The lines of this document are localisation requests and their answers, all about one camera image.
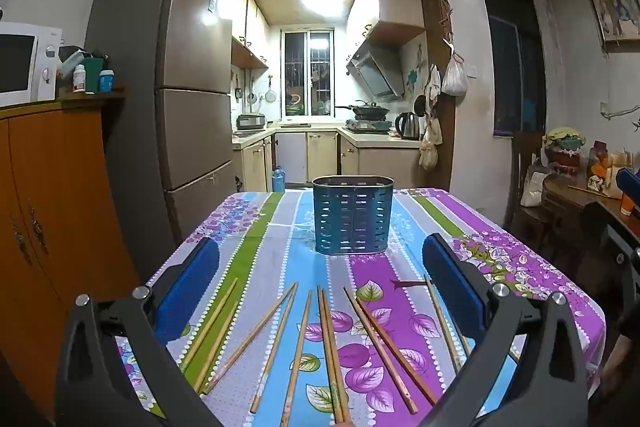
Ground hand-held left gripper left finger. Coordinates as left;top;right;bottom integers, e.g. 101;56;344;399
55;237;221;427

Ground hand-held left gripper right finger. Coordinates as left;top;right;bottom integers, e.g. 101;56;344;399
421;233;591;427

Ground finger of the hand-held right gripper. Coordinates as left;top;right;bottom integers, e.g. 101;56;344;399
602;167;640;293

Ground blue perforated utensil holder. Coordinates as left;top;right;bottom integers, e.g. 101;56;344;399
312;175;396;255

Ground bunch of wooden chopsticks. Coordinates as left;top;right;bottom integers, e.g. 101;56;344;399
177;274;473;427

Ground dark wooden side table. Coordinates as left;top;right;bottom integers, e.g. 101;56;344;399
542;172;640;268

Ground floral striped tablecloth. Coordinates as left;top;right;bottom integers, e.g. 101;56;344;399
115;188;607;427

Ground flower basket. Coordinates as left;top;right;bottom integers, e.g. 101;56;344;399
544;127;587;168

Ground dark wooden chair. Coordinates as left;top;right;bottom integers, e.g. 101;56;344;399
505;132;556;248

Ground beige hanging cloth bag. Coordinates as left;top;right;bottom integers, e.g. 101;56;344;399
419;117;443;170

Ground steel electric kettle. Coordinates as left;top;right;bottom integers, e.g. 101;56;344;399
395;112;421;140

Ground grey refrigerator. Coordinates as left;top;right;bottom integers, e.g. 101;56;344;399
85;0;236;268

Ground orange wooden cabinet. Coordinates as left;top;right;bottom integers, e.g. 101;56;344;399
0;94;141;413

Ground dark window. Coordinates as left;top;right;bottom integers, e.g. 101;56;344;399
482;0;546;138

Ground gas stove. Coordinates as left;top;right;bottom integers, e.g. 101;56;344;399
345;118;393;132

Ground beige kitchen base cabinets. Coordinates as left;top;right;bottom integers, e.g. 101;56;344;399
231;124;426;192

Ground black wok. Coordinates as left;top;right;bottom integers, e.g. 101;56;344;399
334;101;390;118

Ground hanging white cloth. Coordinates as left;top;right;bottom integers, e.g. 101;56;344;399
425;64;443;118

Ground white hanging plastic bag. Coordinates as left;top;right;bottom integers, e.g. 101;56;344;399
441;52;469;96

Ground steel range hood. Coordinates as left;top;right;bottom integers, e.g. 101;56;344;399
346;44;406;100

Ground green plastic cup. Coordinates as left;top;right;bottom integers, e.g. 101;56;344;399
82;58;104;94

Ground barred kitchen window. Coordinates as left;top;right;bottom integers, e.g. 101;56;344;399
282;29;333;116

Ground beige cabinets above hood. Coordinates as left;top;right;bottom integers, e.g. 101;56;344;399
346;0;426;50

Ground white microwave oven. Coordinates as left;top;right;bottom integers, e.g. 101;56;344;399
0;22;63;108

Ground framed wall picture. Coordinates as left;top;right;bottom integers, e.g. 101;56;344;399
587;0;640;52

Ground blue flower wall decal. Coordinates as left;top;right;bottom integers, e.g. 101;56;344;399
405;47;426;92

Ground beige wall cabinets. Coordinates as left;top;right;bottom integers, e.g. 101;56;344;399
231;0;271;70

